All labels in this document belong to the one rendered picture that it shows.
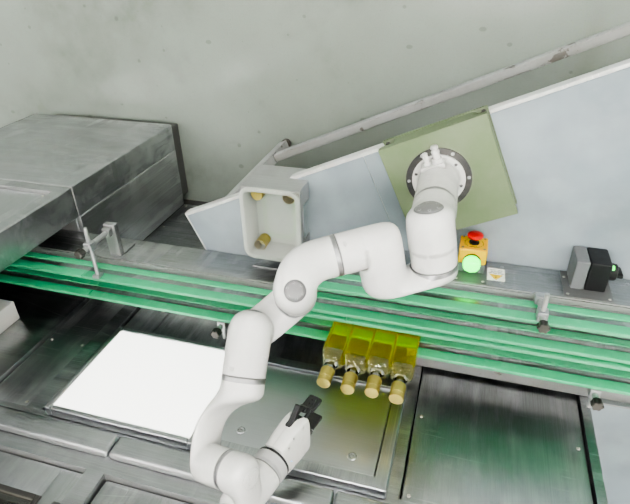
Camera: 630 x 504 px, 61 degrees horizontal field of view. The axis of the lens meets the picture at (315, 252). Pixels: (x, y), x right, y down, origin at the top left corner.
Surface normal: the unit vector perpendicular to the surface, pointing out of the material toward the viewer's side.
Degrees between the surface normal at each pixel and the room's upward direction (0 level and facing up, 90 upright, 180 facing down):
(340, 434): 90
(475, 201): 2
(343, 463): 90
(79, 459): 90
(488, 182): 2
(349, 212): 0
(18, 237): 90
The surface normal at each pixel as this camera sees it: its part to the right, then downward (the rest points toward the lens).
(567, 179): -0.29, 0.51
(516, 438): -0.04, -0.85
